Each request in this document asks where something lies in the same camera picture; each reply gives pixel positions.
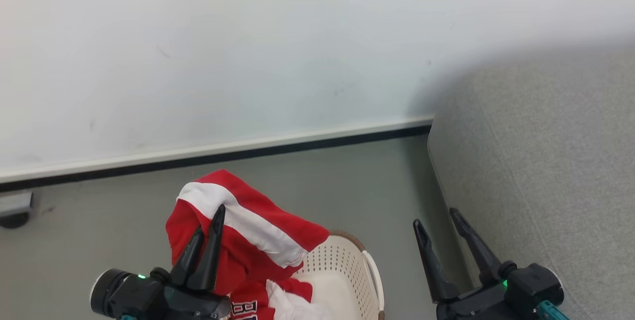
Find grey fabric sofa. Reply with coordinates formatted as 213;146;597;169
428;37;635;320

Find white wall baseboard strip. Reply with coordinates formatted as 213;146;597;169
0;116;434;192

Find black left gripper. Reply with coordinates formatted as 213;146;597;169
91;204;232;320

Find red white striped jersey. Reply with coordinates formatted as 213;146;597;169
165;169;330;320

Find teal right camera connector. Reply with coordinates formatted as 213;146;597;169
537;300;571;320

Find grey furniture foot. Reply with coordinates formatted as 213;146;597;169
0;190;34;229

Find cream perforated laundry basket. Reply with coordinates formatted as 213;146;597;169
293;231;385;320

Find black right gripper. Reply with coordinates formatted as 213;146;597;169
413;207;565;320

